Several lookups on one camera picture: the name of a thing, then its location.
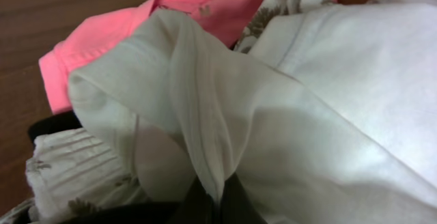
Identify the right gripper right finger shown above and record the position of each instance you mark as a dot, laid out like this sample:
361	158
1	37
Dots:
235	206

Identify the black garment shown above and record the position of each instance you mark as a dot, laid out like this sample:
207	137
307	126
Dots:
56	123

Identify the pink garment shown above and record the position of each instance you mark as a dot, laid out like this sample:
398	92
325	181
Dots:
162	56

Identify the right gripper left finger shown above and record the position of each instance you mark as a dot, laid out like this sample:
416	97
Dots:
196	207

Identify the white t-shirt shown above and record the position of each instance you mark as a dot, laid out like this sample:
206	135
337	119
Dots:
351	138

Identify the white floral patterned garment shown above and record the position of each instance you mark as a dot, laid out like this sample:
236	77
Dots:
73	173

